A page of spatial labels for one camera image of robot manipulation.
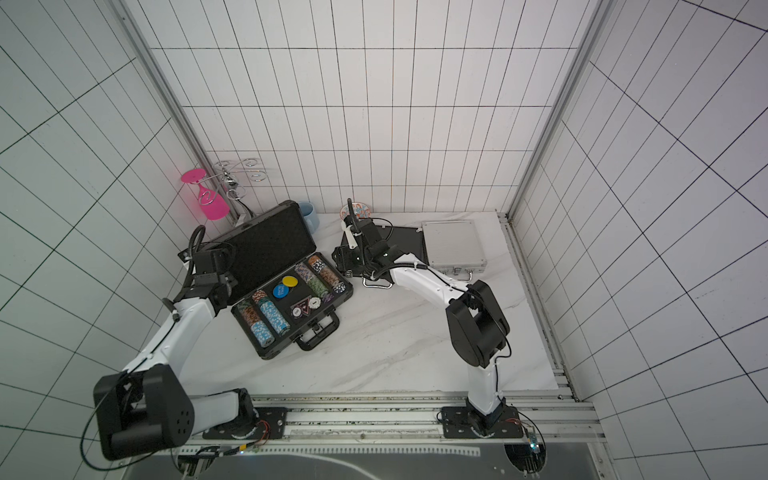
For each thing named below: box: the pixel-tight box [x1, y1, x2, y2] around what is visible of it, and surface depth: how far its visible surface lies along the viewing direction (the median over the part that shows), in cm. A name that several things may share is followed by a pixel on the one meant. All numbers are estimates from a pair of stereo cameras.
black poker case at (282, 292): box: [207, 200, 354, 360], surface depth 91 cm
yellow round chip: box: [282, 275, 299, 288], surface depth 96 cm
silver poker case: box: [421, 220, 487, 281], surface depth 107 cm
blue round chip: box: [273, 284, 289, 299], surface depth 94 cm
